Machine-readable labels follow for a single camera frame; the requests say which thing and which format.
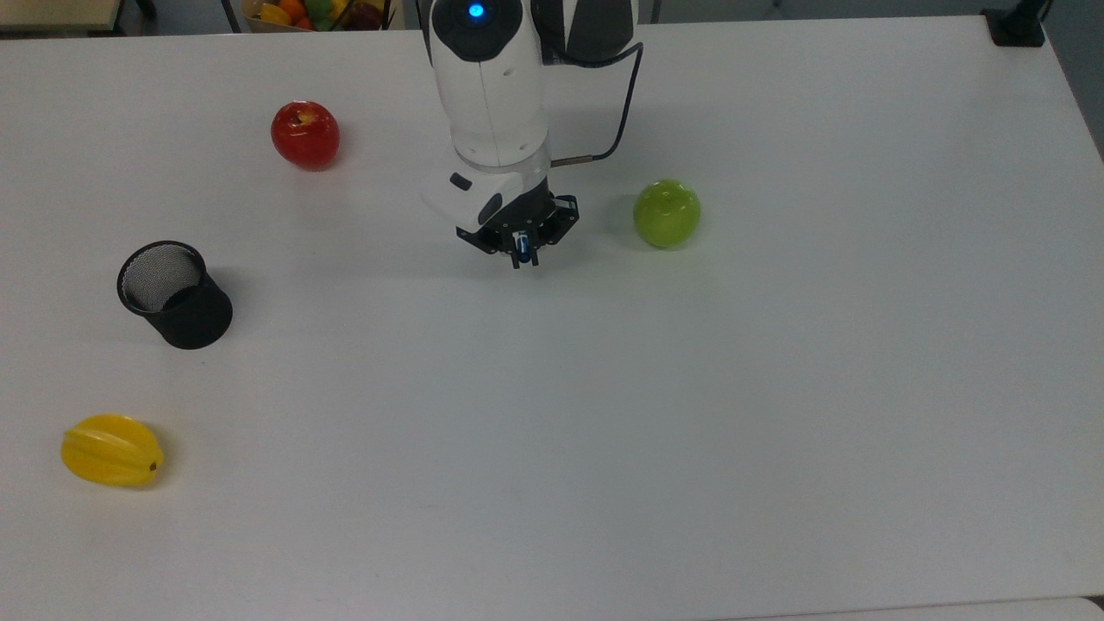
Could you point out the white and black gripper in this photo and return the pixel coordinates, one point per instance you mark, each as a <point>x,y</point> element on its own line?
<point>483,200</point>

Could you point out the blue and white marker pen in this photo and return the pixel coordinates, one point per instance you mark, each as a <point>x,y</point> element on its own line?
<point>523,247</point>

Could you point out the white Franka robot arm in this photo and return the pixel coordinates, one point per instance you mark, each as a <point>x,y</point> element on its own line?
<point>487,86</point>

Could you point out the black mesh pen holder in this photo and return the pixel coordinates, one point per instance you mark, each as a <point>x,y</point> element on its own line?
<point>191,321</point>

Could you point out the green apple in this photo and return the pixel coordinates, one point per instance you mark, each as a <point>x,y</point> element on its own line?
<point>667,214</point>

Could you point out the red apple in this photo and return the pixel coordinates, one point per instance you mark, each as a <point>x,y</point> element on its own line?
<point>304,134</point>

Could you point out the basket of mixed fruit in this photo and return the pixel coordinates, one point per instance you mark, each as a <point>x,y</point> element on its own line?
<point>302,13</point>

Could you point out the yellow starfruit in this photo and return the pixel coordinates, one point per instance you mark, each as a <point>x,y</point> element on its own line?
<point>110,451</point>

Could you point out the wooden side table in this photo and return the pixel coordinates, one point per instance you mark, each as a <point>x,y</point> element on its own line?
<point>52,13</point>

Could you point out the black clamp mount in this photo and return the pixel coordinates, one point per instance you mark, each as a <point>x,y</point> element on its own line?
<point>1016,28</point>

